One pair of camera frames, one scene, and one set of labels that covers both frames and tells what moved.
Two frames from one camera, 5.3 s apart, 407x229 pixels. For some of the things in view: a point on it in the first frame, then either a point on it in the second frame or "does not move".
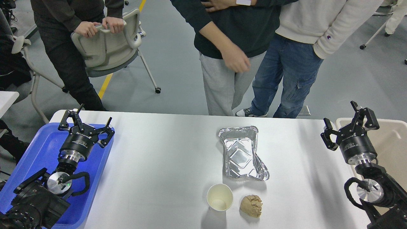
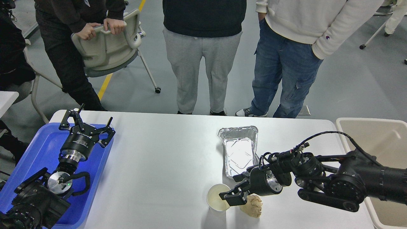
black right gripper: x=357 y=147 → x=261 y=182
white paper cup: x=220 y=197 does not move
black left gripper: x=81 y=138 does not move
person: x=231 y=37 → x=211 y=29
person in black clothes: x=57 y=19 does not move
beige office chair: x=104 y=52 does not move
